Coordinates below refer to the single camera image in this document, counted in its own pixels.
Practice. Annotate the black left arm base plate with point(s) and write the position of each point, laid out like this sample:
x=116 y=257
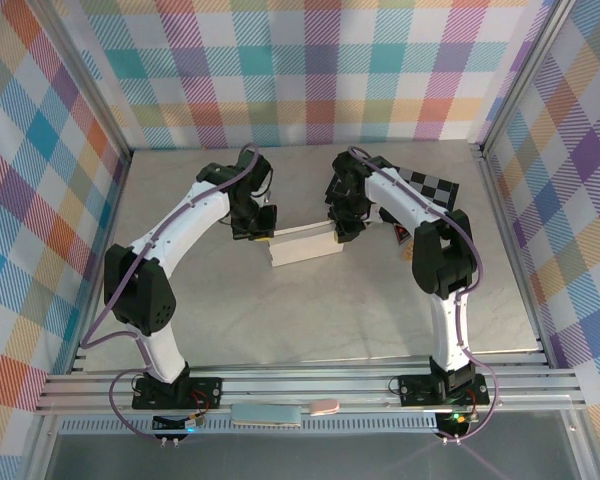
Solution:
x=205 y=392

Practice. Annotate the aluminium side rail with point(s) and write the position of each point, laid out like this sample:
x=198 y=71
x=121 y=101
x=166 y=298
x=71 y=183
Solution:
x=111 y=225
x=514 y=250

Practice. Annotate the light blue foam block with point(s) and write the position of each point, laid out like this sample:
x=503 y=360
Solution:
x=267 y=415

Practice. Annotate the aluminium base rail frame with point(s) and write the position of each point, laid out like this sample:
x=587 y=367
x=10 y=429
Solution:
x=305 y=390

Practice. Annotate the pink eraser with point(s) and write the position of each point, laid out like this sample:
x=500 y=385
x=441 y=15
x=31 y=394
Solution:
x=324 y=406

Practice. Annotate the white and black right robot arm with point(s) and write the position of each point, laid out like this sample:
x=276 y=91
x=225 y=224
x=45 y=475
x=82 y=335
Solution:
x=395 y=195

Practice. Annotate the aluminium corner post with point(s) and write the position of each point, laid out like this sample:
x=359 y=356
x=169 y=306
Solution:
x=91 y=85
x=522 y=75

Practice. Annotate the black and grey chessboard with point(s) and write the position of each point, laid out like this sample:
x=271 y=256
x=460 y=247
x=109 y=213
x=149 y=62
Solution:
x=430 y=185

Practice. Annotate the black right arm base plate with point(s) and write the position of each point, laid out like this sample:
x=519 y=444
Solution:
x=415 y=390

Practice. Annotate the red triangle warning sticker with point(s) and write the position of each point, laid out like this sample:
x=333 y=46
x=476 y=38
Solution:
x=400 y=234

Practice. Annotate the grey metal panel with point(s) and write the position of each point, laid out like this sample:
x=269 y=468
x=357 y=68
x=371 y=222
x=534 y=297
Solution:
x=305 y=457

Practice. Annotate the small circuit board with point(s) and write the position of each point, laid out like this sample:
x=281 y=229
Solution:
x=190 y=424
x=457 y=419

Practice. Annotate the white paper box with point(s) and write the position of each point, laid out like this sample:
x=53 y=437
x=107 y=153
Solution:
x=305 y=247

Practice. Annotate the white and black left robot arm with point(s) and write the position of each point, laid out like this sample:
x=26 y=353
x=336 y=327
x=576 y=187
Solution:
x=190 y=215

